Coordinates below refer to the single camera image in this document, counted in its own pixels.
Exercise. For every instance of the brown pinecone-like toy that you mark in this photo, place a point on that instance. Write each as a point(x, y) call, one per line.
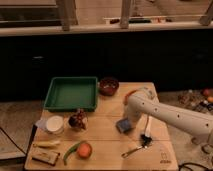
point(77, 120)

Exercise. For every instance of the green plastic tray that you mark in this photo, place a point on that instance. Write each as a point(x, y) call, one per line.
point(72, 93)

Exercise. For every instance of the dark red bowl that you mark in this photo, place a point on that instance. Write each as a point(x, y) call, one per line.
point(108, 86)

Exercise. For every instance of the brown wooden block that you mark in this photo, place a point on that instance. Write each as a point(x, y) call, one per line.
point(45, 156)

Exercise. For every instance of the yellow corn cob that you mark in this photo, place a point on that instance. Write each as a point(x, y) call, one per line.
point(46, 144)

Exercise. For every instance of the orange fruit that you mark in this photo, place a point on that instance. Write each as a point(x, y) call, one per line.
point(84, 150)

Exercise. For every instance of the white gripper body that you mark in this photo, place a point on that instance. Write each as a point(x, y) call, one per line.
point(132, 115)

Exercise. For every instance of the green chili pepper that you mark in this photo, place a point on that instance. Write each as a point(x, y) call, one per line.
point(71, 150)

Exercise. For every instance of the metal spoon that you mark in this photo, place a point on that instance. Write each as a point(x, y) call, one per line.
point(126, 154)

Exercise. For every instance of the white round container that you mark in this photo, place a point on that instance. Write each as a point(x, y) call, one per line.
point(55, 124)

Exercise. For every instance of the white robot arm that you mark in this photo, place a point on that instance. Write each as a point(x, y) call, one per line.
point(195, 123)

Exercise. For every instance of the blue sponge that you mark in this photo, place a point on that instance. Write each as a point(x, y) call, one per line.
point(123, 125)

